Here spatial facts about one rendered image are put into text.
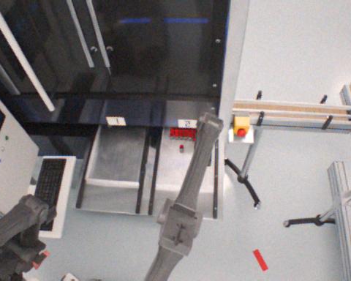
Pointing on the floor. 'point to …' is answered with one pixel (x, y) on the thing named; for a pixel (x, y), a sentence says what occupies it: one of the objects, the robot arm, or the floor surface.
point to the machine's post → (232, 61)
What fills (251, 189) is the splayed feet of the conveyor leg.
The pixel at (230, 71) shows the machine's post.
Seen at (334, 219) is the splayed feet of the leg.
